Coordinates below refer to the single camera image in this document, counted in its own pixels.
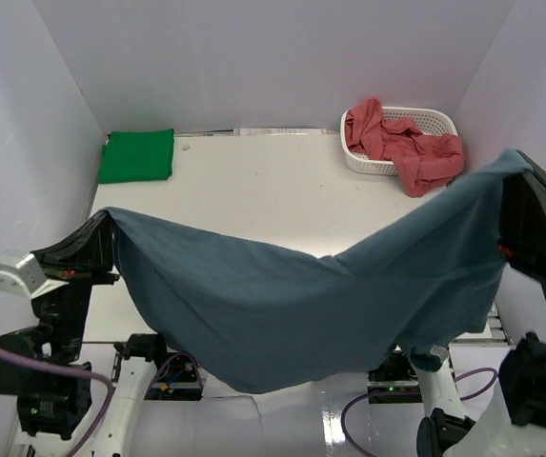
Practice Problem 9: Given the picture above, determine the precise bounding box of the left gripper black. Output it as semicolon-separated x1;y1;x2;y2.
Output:
30;205;120;357

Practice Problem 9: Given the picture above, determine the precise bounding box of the blue t shirt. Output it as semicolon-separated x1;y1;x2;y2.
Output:
101;149;530;394

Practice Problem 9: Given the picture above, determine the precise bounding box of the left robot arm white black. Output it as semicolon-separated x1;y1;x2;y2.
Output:
0;211;170;456

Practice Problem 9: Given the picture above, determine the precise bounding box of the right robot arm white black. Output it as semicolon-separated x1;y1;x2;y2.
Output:
397;161;546;456

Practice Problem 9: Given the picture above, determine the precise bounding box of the folded green t shirt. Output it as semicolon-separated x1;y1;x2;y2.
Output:
98;129;174;185

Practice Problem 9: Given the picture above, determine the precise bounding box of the red t shirt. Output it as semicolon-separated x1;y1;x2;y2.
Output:
343;97;465;197

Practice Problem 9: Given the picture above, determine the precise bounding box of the white perforated plastic basket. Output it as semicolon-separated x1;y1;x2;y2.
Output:
339;106;458;176

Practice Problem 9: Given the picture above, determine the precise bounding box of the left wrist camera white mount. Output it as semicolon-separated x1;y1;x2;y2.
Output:
0;252;68;300

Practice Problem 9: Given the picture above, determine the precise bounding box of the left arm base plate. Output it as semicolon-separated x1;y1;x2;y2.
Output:
145;351;204;402

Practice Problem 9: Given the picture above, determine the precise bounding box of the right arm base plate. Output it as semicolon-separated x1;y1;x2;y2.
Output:
366;351;422;405

